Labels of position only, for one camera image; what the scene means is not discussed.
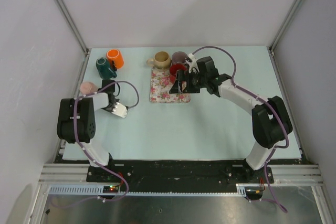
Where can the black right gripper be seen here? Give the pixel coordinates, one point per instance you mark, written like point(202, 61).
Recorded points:
point(181, 76)

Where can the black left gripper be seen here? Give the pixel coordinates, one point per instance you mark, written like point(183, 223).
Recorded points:
point(112, 109)

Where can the purple mug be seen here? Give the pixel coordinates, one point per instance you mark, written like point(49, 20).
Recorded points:
point(179, 57)

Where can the pink ceramic mug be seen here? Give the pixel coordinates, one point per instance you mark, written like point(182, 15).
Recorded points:
point(87, 88)

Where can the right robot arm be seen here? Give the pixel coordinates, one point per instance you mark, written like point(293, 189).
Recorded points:
point(271, 124)

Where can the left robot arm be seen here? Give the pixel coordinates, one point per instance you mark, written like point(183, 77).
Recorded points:
point(77, 123)

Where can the dark green mug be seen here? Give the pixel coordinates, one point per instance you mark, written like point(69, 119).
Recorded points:
point(104, 69)

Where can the orange mug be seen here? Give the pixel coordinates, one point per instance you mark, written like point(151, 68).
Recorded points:
point(115, 58)

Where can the floral pattern tray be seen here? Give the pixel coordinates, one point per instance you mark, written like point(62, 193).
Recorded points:
point(160, 85)

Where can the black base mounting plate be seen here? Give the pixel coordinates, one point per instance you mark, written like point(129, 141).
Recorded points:
point(232, 171)

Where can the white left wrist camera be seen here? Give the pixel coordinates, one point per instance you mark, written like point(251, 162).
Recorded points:
point(119, 110)

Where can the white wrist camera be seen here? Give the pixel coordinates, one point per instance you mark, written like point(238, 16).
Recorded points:
point(191, 63)
point(119, 110)

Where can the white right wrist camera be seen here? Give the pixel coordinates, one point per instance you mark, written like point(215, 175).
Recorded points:
point(191, 63)

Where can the aluminium frame rail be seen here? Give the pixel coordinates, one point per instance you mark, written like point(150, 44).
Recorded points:
point(284, 175)

